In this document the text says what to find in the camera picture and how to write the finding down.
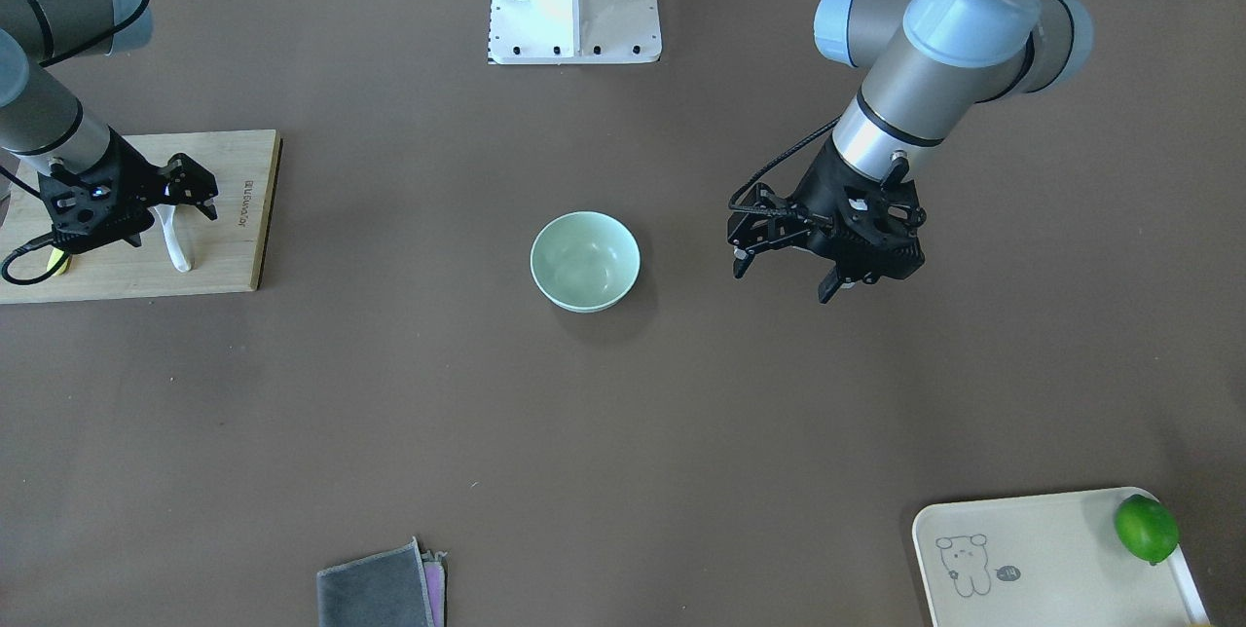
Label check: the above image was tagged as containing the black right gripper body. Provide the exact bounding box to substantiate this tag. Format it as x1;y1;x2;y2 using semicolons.
37;130;219;253

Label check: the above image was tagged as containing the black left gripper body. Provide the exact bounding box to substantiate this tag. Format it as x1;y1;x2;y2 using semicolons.
728;137;927;285

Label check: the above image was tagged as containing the white ceramic spoon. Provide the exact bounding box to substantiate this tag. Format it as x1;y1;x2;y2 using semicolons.
153;204;193;274

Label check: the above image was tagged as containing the mint green bowl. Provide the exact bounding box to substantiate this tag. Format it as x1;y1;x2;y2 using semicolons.
530;211;640;314

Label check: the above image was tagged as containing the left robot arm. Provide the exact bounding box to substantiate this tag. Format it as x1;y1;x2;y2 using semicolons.
726;0;1094;302

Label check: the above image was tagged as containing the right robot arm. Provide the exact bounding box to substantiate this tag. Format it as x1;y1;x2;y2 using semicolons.
1;0;218;254

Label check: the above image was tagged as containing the bamboo cutting board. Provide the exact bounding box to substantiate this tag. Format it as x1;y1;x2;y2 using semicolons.
1;128;283;304

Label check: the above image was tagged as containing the yellow plastic knife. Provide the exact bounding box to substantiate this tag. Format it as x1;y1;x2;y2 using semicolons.
46;249;72;277

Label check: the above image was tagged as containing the cream rabbit tray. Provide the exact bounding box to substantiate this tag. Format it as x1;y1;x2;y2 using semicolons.
911;487;1211;626

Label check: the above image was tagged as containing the green lime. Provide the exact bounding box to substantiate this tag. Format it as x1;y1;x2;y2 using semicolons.
1114;494;1181;566

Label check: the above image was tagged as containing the grey folded cloth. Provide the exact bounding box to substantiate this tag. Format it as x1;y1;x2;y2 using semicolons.
316;538;432;626

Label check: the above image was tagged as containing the purple cloth under grey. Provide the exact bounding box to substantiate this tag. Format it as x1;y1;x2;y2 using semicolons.
421;552;449;627

